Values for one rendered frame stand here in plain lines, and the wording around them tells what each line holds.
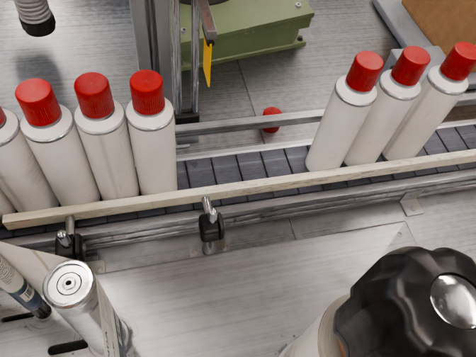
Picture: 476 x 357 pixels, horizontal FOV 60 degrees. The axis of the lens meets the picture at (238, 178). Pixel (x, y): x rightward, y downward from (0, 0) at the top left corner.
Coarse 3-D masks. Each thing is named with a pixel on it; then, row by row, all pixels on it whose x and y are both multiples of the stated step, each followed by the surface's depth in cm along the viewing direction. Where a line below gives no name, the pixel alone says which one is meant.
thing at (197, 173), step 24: (432, 144) 67; (456, 144) 68; (192, 168) 60; (216, 168) 60; (240, 168) 61; (264, 168) 62; (288, 168) 62; (432, 168) 64; (456, 168) 65; (288, 192) 59; (312, 192) 60; (120, 216) 55; (144, 216) 55
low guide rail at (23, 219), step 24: (360, 168) 59; (384, 168) 59; (408, 168) 61; (168, 192) 53; (192, 192) 54; (216, 192) 54; (240, 192) 55; (264, 192) 57; (24, 216) 50; (48, 216) 50; (96, 216) 52
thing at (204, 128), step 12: (468, 96) 62; (216, 120) 55; (228, 120) 55; (240, 120) 55; (252, 120) 55; (264, 120) 55; (276, 120) 56; (288, 120) 56; (300, 120) 57; (312, 120) 58; (180, 132) 53; (192, 132) 54; (204, 132) 54; (216, 132) 55
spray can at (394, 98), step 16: (416, 48) 47; (400, 64) 47; (416, 64) 46; (384, 80) 50; (400, 80) 48; (416, 80) 48; (384, 96) 50; (400, 96) 49; (416, 96) 50; (384, 112) 52; (400, 112) 51; (368, 128) 55; (384, 128) 54; (352, 144) 59; (368, 144) 57; (384, 144) 57; (352, 160) 61; (368, 160) 60
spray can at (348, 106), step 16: (352, 64) 46; (368, 64) 45; (336, 80) 50; (352, 80) 47; (368, 80) 46; (336, 96) 49; (352, 96) 48; (368, 96) 48; (336, 112) 50; (352, 112) 49; (368, 112) 50; (320, 128) 55; (336, 128) 52; (352, 128) 51; (320, 144) 56; (336, 144) 54; (320, 160) 58; (336, 160) 57
